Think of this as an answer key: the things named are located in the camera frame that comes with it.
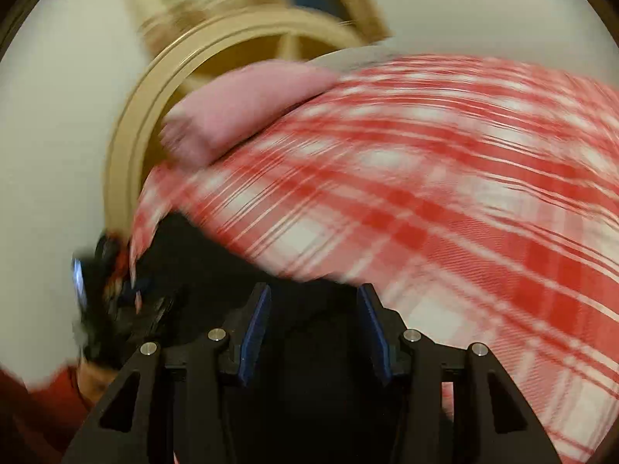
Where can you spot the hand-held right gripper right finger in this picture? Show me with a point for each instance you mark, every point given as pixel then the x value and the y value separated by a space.
pixel 375 333

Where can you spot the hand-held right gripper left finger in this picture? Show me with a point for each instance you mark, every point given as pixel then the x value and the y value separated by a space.
pixel 255 328

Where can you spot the black pants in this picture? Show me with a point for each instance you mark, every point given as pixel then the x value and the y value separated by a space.
pixel 203 261

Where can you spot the person's left forearm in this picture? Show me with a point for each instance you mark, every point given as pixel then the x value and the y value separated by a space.
pixel 43 415

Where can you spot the red white plaid blanket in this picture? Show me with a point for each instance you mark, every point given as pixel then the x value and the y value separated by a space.
pixel 435 203

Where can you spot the beige round wooden headboard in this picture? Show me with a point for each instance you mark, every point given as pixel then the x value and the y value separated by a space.
pixel 140 116

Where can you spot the pink folded quilt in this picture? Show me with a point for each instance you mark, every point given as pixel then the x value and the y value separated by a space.
pixel 242 106

